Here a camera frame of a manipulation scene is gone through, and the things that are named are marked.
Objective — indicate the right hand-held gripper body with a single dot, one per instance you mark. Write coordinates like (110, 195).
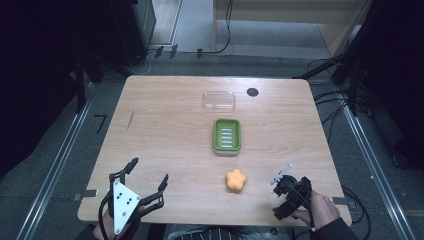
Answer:
(290, 196)

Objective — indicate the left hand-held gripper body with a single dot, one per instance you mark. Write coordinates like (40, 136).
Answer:
(122, 201)

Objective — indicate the orange flower-shaped soap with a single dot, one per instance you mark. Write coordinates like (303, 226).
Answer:
(236, 180)

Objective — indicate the green soap dish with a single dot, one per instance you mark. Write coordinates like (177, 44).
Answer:
(227, 136)

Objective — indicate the person's left hand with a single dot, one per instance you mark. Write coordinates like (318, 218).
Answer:
(104, 225)

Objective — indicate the person's right hand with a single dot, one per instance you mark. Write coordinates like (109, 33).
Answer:
(321, 208)

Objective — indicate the grey tape strip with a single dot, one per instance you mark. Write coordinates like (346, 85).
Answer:
(86, 194)
(340, 200)

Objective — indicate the person's striped clothing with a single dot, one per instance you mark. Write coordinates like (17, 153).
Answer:
(203, 234)

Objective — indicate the black metal stand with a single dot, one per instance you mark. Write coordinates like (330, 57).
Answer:
(80, 83)
(336, 58)

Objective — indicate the black round table grommet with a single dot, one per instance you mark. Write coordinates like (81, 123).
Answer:
(252, 92)

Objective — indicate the clear plastic lid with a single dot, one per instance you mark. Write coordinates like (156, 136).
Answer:
(219, 100)

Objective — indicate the black tape piece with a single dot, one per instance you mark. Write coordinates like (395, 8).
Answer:
(173, 51)
(199, 53)

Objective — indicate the black cabinet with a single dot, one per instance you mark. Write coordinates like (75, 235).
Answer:
(133, 30)

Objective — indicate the metal floor rail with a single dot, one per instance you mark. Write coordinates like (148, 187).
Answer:
(378, 173)
(56, 163)

